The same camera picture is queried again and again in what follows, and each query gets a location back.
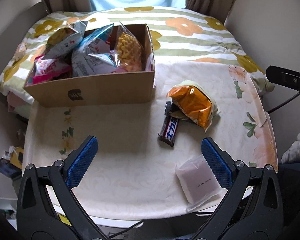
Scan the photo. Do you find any large pink snack bag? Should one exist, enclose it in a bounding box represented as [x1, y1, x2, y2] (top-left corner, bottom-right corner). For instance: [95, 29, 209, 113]
[31, 55, 72, 85]

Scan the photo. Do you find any blue white snack bag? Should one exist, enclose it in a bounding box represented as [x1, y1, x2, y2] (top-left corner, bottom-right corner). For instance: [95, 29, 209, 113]
[71, 24, 117, 77]

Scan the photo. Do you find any green corn roll chip bag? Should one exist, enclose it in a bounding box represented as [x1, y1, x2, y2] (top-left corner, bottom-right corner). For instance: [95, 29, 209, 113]
[43, 21, 88, 60]

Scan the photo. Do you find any waffle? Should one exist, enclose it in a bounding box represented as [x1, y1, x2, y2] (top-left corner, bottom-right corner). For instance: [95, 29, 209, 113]
[114, 22, 143, 72]

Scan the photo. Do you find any white round table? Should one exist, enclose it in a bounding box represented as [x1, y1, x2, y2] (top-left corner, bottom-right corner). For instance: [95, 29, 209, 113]
[53, 186, 253, 228]

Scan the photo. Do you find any white translucent snack packet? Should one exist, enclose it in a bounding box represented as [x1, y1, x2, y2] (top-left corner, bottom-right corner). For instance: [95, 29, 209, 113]
[175, 155, 226, 213]

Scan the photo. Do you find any floral tablecloth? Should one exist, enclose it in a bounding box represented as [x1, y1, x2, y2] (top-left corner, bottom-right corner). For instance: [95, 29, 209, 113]
[23, 61, 278, 220]

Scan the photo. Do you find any dark chocolate bar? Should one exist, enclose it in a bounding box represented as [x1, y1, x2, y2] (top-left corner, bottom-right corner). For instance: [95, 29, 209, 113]
[158, 101, 180, 147]

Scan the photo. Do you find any orange foil snack bag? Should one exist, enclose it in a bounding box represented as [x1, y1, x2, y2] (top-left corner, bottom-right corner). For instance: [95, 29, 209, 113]
[166, 80, 218, 132]

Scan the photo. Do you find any cardboard box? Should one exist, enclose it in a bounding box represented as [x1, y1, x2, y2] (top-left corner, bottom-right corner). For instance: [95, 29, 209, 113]
[24, 24, 155, 107]

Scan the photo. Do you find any floral striped quilt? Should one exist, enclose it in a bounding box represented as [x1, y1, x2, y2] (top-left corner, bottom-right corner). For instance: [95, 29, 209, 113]
[0, 7, 274, 104]

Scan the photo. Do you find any small plush toy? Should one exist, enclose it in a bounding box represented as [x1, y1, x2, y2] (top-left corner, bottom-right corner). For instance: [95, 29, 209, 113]
[14, 42, 27, 61]

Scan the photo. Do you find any black cable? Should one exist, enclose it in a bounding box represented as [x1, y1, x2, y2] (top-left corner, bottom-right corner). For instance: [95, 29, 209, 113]
[266, 92, 300, 114]

